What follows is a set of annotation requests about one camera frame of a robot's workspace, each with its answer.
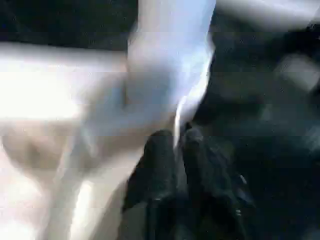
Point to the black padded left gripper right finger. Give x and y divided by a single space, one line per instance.
212 200

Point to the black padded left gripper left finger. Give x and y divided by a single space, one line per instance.
155 187

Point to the black shiny mat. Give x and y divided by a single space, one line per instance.
250 112

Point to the white plastic table leg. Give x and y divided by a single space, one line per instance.
170 50

